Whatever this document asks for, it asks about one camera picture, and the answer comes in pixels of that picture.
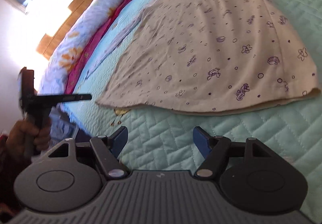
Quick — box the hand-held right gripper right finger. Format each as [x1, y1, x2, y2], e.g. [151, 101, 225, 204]
[192, 126, 273, 179]

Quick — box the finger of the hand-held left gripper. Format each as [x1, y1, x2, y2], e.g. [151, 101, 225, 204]
[35, 93, 93, 104]

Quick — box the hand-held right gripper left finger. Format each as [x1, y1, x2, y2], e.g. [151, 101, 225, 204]
[48, 126, 129, 181]

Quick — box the cream printed pajama top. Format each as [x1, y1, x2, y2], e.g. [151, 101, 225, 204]
[96, 0, 322, 116]

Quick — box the person's left forearm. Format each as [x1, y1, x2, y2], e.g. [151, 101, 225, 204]
[0, 133, 34, 217]

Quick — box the person's left hand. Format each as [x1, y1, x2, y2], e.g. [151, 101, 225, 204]
[5, 118, 52, 158]

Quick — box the pink blanket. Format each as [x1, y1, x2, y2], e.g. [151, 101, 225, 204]
[64, 0, 149, 95]

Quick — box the bee print quilted bedspread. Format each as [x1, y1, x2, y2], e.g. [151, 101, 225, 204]
[38, 0, 322, 224]

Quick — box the floral rolled duvet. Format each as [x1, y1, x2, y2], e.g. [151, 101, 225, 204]
[37, 0, 162, 94]

